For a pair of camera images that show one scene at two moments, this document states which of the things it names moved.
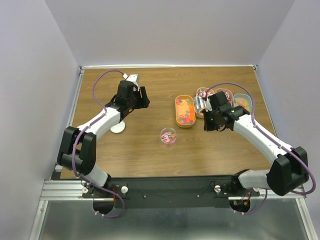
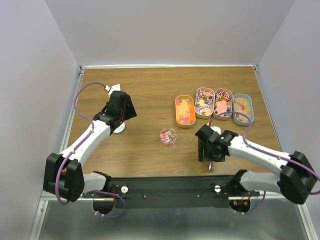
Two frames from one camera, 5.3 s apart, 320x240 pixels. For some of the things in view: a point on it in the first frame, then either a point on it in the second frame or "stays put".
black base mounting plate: [215, 192] stays put
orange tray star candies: [185, 111] stays put
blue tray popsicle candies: [243, 100] stays put
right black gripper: [207, 126] to [219, 157]
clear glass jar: [168, 136] stays put
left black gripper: [144, 102] to [131, 112]
